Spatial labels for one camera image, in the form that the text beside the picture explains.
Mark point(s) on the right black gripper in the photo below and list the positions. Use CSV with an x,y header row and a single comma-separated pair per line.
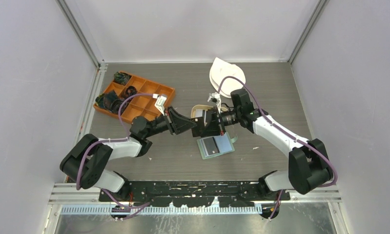
x,y
213,126

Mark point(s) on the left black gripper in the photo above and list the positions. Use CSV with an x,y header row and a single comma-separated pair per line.
x,y
176,123

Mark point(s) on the green card holder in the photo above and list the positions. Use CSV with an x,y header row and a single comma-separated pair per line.
x,y
224,143

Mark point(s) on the black card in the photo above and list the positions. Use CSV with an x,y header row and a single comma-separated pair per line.
x,y
210,146

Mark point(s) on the grey card pocket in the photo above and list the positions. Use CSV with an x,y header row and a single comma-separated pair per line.
x,y
200,117

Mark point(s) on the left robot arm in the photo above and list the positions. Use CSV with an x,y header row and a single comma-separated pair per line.
x,y
87,160

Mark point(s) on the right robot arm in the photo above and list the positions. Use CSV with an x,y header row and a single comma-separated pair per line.
x,y
308,163

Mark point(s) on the beige oval card tray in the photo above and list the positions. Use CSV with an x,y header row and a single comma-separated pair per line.
x,y
210,115

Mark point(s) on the orange compartment tray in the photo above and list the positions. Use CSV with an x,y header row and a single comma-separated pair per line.
x,y
141,105

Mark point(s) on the dark rolled sock middle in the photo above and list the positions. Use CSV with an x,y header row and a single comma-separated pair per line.
x,y
129,91

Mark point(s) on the dark rolled sock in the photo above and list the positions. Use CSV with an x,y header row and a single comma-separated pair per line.
x,y
121,78
129,91

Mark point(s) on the white folded cloth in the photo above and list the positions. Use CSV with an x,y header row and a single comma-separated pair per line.
x,y
226,77

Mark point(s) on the dark rolled socks large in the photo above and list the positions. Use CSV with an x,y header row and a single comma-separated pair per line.
x,y
111,102

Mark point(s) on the dark rolled sock top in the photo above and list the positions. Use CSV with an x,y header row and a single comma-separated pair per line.
x,y
121,78

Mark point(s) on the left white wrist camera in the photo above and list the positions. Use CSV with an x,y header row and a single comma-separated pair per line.
x,y
160,101

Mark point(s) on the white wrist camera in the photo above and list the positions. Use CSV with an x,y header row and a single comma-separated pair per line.
x,y
216,99
160,101

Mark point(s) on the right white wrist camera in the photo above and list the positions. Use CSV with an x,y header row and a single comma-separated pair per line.
x,y
216,99

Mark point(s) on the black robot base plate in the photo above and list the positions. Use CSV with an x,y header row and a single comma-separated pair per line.
x,y
193,194

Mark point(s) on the perforated metal rail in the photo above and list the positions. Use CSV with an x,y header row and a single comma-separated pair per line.
x,y
110,209

